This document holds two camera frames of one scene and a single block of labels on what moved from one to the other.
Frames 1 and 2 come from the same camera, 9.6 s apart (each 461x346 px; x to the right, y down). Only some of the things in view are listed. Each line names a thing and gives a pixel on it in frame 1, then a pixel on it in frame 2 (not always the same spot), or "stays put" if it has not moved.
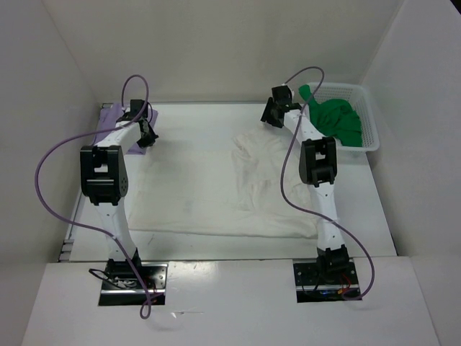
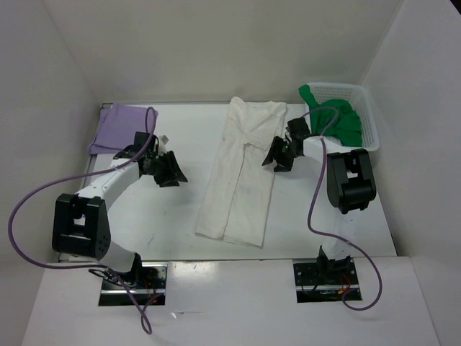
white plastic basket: [359, 98] stays put
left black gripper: [150, 140] -> [179, 176]
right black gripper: [266, 117] -> [277, 143]
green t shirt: [334, 117] stays put
